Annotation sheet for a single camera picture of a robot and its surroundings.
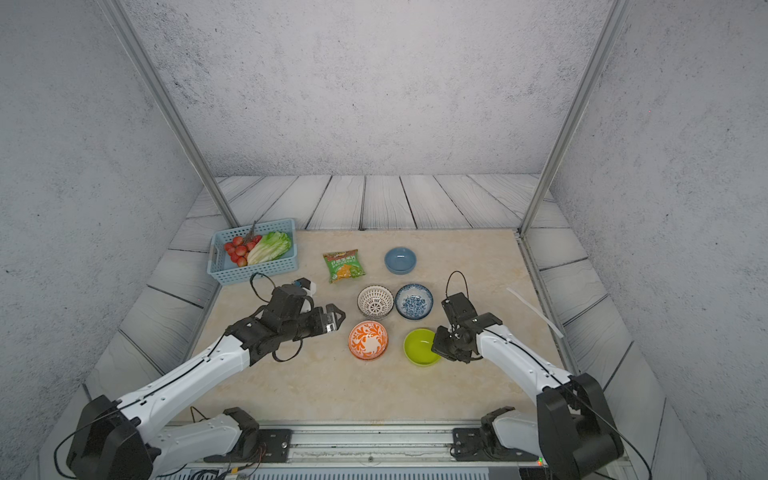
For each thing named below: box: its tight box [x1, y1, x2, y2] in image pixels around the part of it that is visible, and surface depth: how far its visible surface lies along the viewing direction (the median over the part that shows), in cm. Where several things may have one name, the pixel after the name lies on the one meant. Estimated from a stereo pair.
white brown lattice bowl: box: [357, 284, 395, 319], surface depth 98 cm
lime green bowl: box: [403, 328, 441, 367], surface depth 90 cm
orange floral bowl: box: [348, 320, 389, 360], surface depth 90 cm
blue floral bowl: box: [394, 283, 434, 320], surface depth 98 cm
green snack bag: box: [323, 249, 366, 284], surface depth 109 cm
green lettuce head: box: [247, 231, 292, 265], surface depth 111 cm
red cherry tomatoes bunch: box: [224, 222, 262, 267], surface depth 113 cm
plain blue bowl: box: [384, 247, 417, 275], surface depth 110 cm
